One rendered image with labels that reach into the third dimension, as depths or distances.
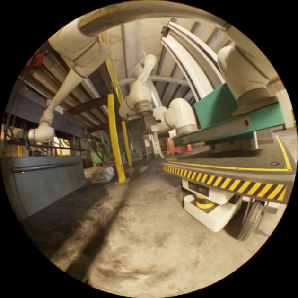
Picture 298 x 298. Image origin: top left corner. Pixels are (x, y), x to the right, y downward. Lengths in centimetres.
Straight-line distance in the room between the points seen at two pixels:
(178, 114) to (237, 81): 41
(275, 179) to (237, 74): 29
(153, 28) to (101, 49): 511
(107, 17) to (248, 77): 40
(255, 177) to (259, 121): 16
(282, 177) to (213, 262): 34
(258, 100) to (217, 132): 21
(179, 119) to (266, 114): 47
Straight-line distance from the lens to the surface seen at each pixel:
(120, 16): 32
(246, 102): 35
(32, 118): 155
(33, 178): 135
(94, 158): 935
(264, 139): 69
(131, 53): 589
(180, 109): 61
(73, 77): 51
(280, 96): 758
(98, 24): 35
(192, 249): 46
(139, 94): 47
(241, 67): 36
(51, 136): 73
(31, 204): 134
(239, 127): 35
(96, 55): 47
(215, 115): 58
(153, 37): 569
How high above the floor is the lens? 41
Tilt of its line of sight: 2 degrees up
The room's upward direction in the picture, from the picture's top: 11 degrees counter-clockwise
